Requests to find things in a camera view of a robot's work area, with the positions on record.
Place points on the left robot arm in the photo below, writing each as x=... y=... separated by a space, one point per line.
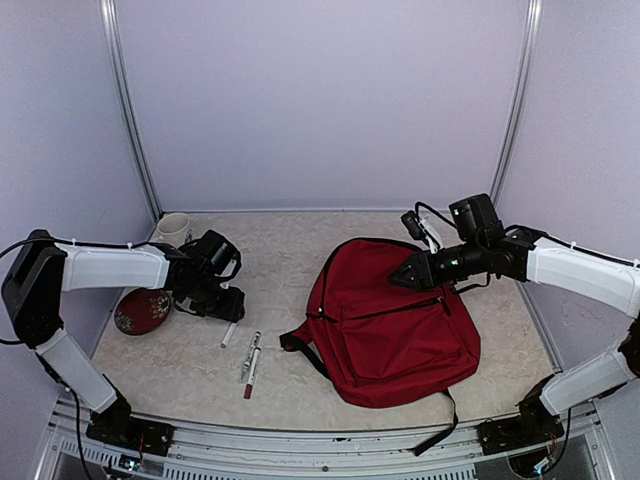
x=198 y=272

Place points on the right aluminium frame post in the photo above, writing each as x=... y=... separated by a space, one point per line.
x=518 y=98

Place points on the white marker red cap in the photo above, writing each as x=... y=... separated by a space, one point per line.
x=228 y=335

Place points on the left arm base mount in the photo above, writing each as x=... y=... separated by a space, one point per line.
x=144 y=436

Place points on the red patterned dish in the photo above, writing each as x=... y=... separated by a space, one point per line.
x=141 y=311

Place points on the red backpack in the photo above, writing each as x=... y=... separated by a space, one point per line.
x=382 y=345

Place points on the left aluminium frame post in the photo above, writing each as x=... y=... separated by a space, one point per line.
x=109 y=14

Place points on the aluminium frame post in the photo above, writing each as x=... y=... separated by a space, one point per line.
x=518 y=98
x=109 y=14

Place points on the white marker black cap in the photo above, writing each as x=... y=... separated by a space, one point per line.
x=254 y=343

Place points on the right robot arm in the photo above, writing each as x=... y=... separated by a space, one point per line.
x=568 y=289

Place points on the white ceramic mug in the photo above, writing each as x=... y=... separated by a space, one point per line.
x=174 y=229

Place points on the white marker dark-red cap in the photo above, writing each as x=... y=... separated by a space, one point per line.
x=252 y=373

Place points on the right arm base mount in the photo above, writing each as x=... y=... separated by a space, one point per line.
x=498 y=436

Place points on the front aluminium rail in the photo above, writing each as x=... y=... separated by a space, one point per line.
x=209 y=451

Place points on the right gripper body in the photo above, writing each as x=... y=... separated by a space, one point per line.
x=420 y=257

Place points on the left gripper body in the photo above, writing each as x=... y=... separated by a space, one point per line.
x=220 y=308

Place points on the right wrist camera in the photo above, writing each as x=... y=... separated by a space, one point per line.
x=420 y=229

